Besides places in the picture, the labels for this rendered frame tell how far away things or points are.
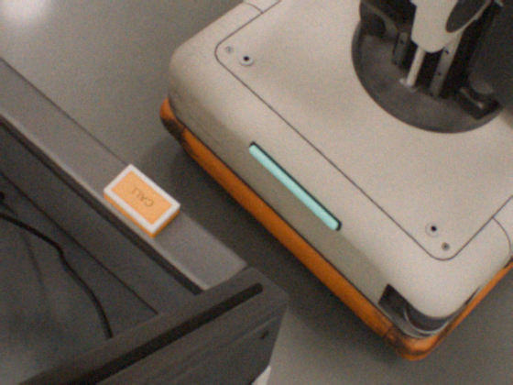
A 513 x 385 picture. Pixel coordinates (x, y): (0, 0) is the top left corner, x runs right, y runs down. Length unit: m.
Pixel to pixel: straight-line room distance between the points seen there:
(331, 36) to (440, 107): 0.21
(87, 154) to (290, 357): 1.00
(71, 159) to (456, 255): 0.87
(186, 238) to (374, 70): 0.98
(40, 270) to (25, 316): 0.04
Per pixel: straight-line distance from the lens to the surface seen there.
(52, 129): 0.82
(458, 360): 1.81
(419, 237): 1.56
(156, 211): 0.77
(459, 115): 1.70
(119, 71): 2.00
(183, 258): 0.76
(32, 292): 0.89
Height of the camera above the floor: 1.64
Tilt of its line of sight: 61 degrees down
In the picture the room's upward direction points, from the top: 10 degrees clockwise
